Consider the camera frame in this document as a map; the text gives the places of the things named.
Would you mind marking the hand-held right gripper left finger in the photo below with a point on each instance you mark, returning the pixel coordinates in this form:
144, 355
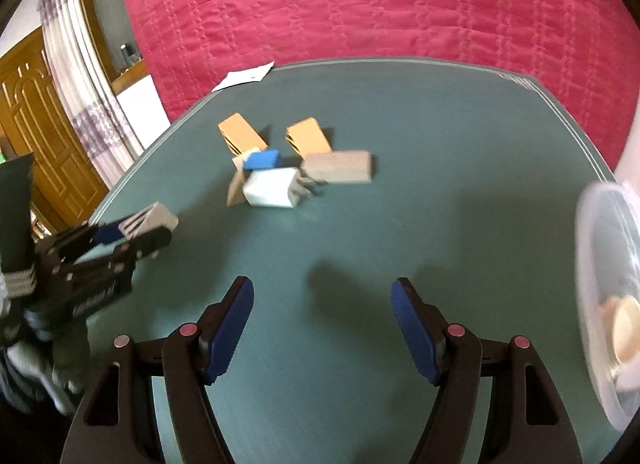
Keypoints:
230, 329

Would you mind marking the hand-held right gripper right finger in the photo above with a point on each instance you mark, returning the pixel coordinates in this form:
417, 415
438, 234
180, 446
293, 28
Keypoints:
415, 334

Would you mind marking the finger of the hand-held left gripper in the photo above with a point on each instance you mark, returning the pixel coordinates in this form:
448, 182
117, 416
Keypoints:
107, 234
147, 244

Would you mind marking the beige wooden wedge block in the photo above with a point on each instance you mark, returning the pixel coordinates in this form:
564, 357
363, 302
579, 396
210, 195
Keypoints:
162, 216

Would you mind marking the wooden cube block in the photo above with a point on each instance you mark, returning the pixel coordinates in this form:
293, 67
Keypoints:
235, 189

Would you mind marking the clear plastic container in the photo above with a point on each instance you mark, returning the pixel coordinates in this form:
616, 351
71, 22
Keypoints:
595, 254

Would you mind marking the person's left hand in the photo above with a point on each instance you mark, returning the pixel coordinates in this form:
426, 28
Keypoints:
67, 359

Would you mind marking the wooden door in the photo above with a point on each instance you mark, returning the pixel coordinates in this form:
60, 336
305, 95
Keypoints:
40, 144

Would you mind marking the white cabinet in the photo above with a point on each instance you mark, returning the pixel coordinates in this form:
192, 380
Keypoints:
142, 114

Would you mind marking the white charger plug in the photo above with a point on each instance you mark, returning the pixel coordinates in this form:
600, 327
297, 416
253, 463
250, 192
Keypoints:
270, 186

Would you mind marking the patterned white curtain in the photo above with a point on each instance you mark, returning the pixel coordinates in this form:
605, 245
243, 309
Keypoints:
85, 94

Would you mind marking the blue block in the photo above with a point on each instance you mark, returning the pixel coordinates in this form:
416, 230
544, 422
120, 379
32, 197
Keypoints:
262, 160

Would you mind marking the orange striped wedge block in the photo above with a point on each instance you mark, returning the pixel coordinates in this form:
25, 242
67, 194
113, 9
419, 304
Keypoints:
310, 137
240, 132

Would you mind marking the small dark object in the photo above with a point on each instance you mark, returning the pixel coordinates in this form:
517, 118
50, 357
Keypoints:
129, 53

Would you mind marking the long wooden block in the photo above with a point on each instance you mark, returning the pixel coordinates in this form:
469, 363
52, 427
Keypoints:
335, 167

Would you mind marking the white paper sheet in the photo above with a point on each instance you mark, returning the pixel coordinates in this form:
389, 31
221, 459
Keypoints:
245, 77

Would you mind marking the beige round object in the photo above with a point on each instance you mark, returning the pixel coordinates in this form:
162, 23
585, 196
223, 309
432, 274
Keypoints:
625, 329

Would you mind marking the red quilted blanket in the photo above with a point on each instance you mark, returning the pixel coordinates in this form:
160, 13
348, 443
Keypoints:
350, 4

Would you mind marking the wooden frame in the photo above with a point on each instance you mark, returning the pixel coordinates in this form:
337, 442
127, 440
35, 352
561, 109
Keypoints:
92, 19

